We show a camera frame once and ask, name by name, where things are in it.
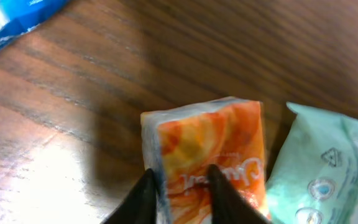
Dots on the orange tissue packet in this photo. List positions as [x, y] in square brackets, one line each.
[179, 144]

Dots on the mint green wipes pack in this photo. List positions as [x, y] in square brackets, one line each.
[315, 176]

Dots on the blue Oreo cookie pack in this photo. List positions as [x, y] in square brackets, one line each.
[19, 17]

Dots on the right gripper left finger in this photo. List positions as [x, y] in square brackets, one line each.
[140, 205]

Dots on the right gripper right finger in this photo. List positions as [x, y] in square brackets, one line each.
[228, 207]

